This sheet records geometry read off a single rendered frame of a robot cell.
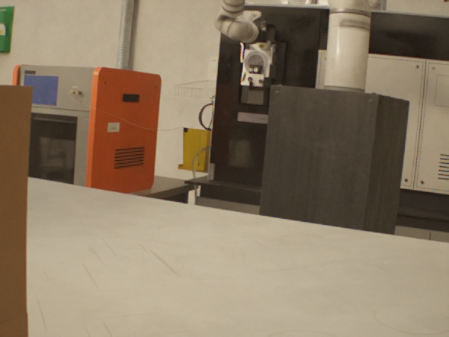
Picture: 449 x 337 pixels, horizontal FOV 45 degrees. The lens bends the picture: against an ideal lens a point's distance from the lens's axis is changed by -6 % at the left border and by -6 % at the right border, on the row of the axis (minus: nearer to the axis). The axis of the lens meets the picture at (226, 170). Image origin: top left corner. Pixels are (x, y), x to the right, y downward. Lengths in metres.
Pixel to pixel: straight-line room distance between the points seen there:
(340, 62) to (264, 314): 0.86
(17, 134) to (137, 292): 0.28
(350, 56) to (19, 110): 1.06
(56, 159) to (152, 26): 1.96
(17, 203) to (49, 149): 1.69
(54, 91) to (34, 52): 2.35
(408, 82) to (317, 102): 0.95
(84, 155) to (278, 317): 1.44
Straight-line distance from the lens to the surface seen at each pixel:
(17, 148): 0.22
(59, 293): 0.46
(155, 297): 0.46
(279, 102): 1.21
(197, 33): 3.56
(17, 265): 0.23
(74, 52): 4.02
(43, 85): 1.93
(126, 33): 3.70
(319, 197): 1.17
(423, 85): 2.09
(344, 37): 1.24
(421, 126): 2.08
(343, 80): 1.23
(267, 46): 2.12
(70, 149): 1.86
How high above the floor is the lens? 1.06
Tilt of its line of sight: 7 degrees down
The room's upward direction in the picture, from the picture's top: 5 degrees clockwise
